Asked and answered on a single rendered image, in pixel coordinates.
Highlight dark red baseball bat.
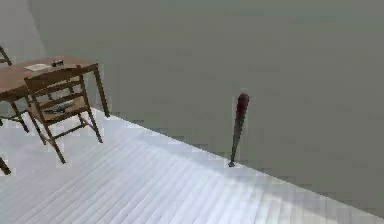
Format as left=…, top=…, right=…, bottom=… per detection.
left=228, top=92, right=250, bottom=168

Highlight white paper sheet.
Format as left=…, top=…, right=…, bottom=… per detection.
left=23, top=63, right=51, bottom=72

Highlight brown wooden table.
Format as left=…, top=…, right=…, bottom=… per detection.
left=0, top=55, right=111, bottom=134

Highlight brown wooden chair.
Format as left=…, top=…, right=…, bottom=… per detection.
left=0, top=157, right=12, bottom=176
left=0, top=45, right=13, bottom=67
left=23, top=65, right=104, bottom=165

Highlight dark object on chair seat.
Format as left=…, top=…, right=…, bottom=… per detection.
left=43, top=103, right=73, bottom=115

